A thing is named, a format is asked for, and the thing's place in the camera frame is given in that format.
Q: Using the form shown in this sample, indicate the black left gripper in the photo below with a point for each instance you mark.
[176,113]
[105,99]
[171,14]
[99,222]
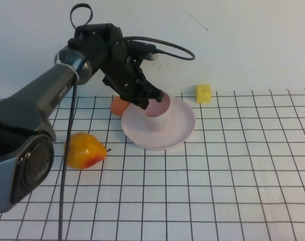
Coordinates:
[127,80]

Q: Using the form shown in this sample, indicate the pink plastic cup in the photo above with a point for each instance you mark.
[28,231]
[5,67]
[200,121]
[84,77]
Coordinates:
[157,121]

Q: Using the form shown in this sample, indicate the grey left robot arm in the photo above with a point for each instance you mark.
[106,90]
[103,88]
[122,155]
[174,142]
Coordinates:
[29,105]

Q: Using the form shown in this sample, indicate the pink round plate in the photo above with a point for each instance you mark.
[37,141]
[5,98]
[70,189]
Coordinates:
[167,140]

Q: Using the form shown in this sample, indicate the orange foam cube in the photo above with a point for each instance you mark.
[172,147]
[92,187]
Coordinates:
[117,107]

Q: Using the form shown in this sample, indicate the yellow foam cube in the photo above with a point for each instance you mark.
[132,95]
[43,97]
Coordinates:
[203,94]

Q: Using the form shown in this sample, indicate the orange yellow toy pear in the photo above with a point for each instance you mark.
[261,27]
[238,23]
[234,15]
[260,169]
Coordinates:
[84,150]

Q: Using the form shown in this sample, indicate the white zip tie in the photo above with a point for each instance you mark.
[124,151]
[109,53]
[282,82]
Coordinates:
[67,65]

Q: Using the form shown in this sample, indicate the white black grid table mat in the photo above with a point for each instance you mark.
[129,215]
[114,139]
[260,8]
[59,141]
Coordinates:
[217,180]

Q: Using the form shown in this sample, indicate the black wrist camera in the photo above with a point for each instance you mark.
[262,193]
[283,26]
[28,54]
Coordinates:
[142,48]

